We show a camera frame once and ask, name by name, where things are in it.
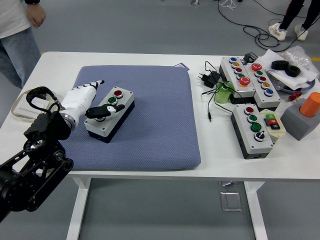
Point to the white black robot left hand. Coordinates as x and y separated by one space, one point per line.
77 101

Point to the person's hand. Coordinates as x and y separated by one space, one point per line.
37 15

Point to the grey four-button control box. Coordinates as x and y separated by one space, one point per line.
260 146
125 100

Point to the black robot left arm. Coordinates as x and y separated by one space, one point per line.
45 125

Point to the grey five-button control box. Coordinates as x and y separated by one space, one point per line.
273 98
230 63

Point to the beige shallow tray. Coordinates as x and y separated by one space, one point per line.
18 100

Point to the blue-grey fabric mat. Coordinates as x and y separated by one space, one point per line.
155 112

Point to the white table leg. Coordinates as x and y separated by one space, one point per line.
257 217
77 212

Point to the black power adapter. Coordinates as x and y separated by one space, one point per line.
208 78

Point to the green cylinder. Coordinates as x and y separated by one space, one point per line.
222 96

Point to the silver floor socket plate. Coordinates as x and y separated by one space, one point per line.
227 184
231 201

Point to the black terminal module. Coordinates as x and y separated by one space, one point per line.
250 57

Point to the white foam sheet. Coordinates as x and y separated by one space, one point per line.
267 58

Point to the grey block holder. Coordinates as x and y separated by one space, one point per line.
297 122

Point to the clear bubble wrap bag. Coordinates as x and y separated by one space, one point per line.
298 56

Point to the person with white shoes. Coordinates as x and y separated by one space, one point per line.
290 15

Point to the orange cylinder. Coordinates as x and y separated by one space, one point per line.
311 105

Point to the blue round plate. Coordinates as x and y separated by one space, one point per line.
311 85

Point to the white wall switch plate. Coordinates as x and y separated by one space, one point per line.
21 108

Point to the cream three-button switch box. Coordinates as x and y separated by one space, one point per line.
280 131

